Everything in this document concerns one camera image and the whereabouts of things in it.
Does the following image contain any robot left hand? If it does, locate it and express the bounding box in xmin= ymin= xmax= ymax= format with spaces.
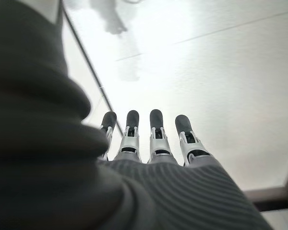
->
xmin=0 ymin=0 xmax=274 ymax=230

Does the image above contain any white glossy cabinet door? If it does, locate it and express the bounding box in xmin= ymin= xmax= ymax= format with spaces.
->
xmin=60 ymin=0 xmax=124 ymax=135

